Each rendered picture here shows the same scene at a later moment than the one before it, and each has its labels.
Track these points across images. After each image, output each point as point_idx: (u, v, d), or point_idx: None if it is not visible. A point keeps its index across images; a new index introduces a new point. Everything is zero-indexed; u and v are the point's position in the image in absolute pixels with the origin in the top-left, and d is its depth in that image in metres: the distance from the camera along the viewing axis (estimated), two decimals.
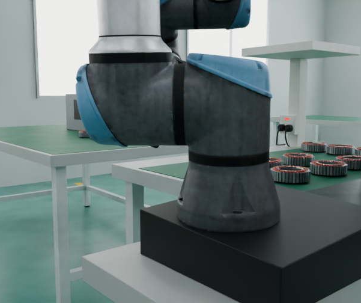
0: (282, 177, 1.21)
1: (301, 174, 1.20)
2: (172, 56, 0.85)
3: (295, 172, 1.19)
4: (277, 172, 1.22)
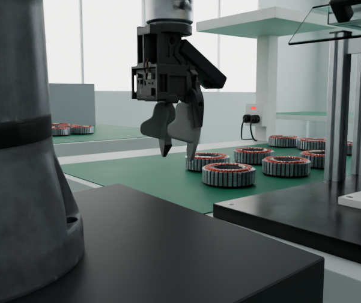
0: (214, 179, 0.87)
1: (240, 174, 0.86)
2: (147, 8, 0.66)
3: (231, 172, 0.86)
4: (208, 171, 0.88)
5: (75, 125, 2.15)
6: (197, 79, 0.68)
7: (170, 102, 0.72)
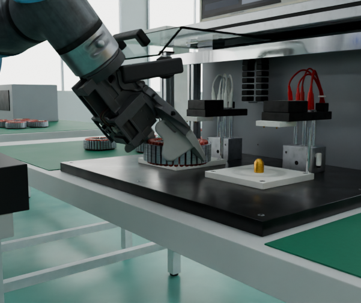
0: None
1: (204, 147, 0.68)
2: (68, 66, 0.59)
3: None
4: None
5: (32, 120, 2.54)
6: (157, 94, 0.64)
7: None
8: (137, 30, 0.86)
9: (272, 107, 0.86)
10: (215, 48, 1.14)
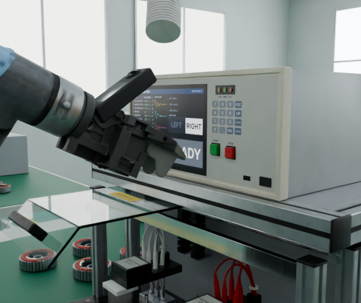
0: None
1: None
2: (44, 130, 0.58)
3: None
4: None
5: None
6: (139, 119, 0.62)
7: None
8: (30, 225, 0.73)
9: None
10: None
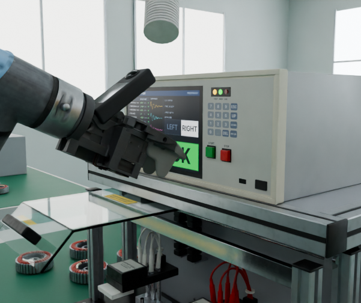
0: None
1: None
2: (44, 133, 0.58)
3: None
4: None
5: None
6: (138, 119, 0.62)
7: None
8: (23, 228, 0.72)
9: None
10: None
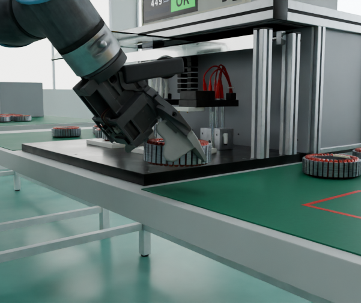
0: None
1: (205, 147, 0.68)
2: (69, 66, 0.59)
3: None
4: None
5: (17, 115, 2.75)
6: (158, 94, 0.64)
7: None
8: None
9: (185, 95, 1.07)
10: (155, 48, 1.35)
